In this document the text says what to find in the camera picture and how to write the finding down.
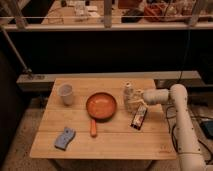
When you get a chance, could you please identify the clear plastic bottle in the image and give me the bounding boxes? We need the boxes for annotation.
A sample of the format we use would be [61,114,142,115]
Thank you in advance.
[123,82,134,112]

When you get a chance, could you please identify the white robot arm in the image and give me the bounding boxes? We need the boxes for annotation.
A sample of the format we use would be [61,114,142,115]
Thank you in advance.
[139,84,209,171]

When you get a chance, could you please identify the dark snack box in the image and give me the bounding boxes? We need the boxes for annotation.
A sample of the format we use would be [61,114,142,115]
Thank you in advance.
[131,105,147,130]

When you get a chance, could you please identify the orange frying pan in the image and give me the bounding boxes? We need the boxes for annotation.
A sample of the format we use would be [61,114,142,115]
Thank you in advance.
[86,92,117,137]

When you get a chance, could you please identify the wooden table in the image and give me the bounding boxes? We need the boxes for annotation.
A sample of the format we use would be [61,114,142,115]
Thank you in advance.
[30,78,176,160]

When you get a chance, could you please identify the translucent plastic cup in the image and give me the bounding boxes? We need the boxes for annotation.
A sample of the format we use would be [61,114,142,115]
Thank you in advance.
[57,84,74,106]

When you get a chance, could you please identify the blue sponge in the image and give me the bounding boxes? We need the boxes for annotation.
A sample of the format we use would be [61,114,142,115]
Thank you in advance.
[54,127,76,150]

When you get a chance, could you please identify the orange basket in background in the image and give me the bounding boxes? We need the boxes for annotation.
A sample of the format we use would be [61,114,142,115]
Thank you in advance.
[144,3,168,22]

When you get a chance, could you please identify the grey diagonal pole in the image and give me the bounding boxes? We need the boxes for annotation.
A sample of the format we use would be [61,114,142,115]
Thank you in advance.
[0,26,33,79]

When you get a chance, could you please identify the black cable on floor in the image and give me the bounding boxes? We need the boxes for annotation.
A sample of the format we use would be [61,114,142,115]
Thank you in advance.
[164,103,213,164]

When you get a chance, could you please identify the metal railing frame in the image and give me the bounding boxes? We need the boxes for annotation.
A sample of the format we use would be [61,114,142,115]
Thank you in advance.
[0,0,213,31]

